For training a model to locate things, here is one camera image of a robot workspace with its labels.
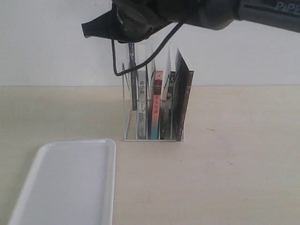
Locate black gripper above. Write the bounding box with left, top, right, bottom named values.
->
left=82, top=0, right=200, bottom=43

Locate dark blue spine book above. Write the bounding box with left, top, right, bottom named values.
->
left=128, top=43, right=137, bottom=111

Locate red teal spine book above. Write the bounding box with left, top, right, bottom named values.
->
left=147, top=59, right=163, bottom=140

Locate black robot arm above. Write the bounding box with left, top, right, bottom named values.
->
left=82, top=0, right=300, bottom=43

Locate dark maroon spine book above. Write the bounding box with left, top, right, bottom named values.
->
left=172, top=48, right=195, bottom=142

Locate grey white spine book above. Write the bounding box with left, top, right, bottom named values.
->
left=136, top=44, right=149, bottom=139

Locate black white spine book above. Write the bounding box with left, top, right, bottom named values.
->
left=160, top=45, right=176, bottom=140

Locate white plastic tray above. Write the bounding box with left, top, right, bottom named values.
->
left=8, top=138, right=116, bottom=225

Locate white wire book rack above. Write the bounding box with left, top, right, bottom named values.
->
left=122, top=63, right=184, bottom=142

